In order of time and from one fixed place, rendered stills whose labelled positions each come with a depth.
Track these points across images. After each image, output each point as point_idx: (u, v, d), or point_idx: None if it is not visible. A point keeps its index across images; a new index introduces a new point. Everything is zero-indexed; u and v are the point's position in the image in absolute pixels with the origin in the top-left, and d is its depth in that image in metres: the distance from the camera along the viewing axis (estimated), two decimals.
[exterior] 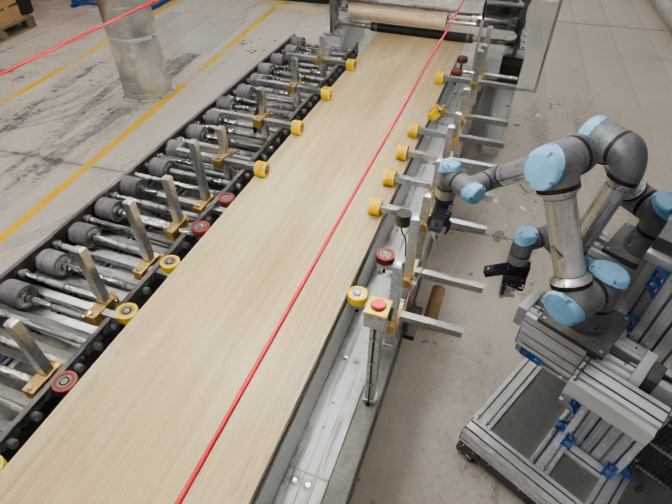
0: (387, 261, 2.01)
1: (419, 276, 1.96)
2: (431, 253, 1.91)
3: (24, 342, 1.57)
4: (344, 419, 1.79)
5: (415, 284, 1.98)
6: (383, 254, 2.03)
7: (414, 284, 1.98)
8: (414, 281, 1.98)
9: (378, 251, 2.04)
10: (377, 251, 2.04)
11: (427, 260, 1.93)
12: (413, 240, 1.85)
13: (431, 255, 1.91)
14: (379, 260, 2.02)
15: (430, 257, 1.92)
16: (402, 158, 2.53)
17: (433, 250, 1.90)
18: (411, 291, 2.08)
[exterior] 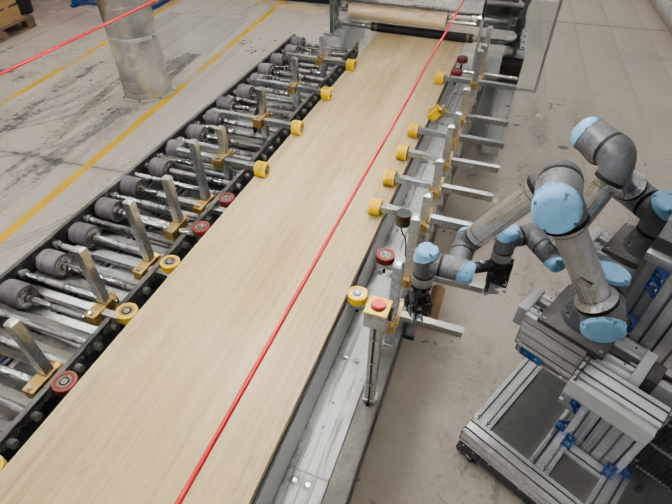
0: (387, 261, 2.01)
1: None
2: None
3: (24, 342, 1.57)
4: (344, 419, 1.79)
5: None
6: (383, 254, 2.03)
7: None
8: None
9: (378, 251, 2.04)
10: (377, 251, 2.04)
11: None
12: (413, 240, 1.85)
13: None
14: (379, 260, 2.02)
15: None
16: (402, 158, 2.53)
17: None
18: None
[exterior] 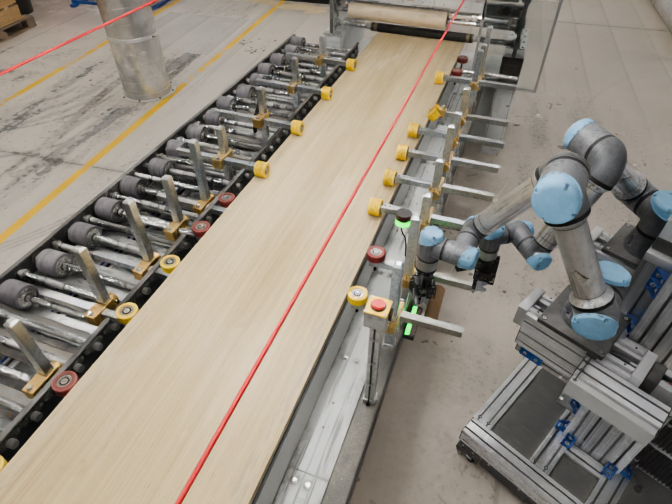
0: (377, 259, 2.02)
1: None
2: None
3: (24, 342, 1.57)
4: (344, 419, 1.79)
5: None
6: (373, 252, 2.04)
7: None
8: None
9: (369, 249, 2.05)
10: (368, 249, 2.05)
11: None
12: (413, 240, 1.85)
13: None
14: (369, 258, 2.03)
15: None
16: (402, 158, 2.53)
17: None
18: None
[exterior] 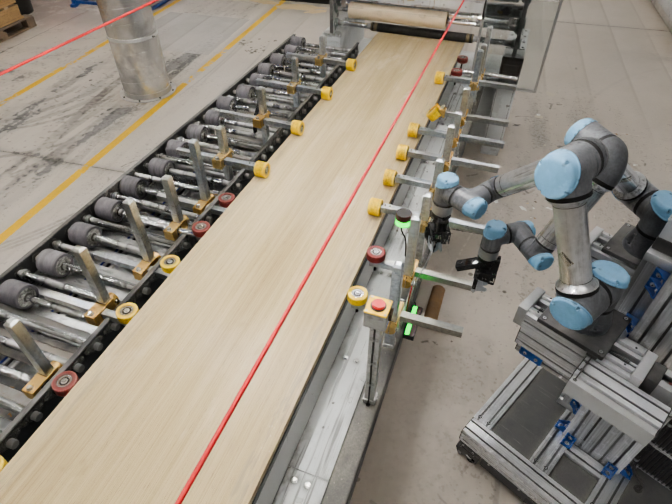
0: (377, 259, 2.02)
1: (419, 276, 1.97)
2: (431, 252, 1.92)
3: (24, 342, 1.57)
4: (344, 419, 1.79)
5: (415, 284, 1.98)
6: (373, 252, 2.04)
7: (414, 284, 1.98)
8: (414, 281, 1.98)
9: (369, 249, 2.05)
10: (368, 249, 2.05)
11: (427, 259, 1.93)
12: (413, 240, 1.85)
13: (431, 254, 1.92)
14: (369, 258, 2.03)
15: (430, 256, 1.93)
16: (402, 158, 2.53)
17: None
18: (411, 291, 2.08)
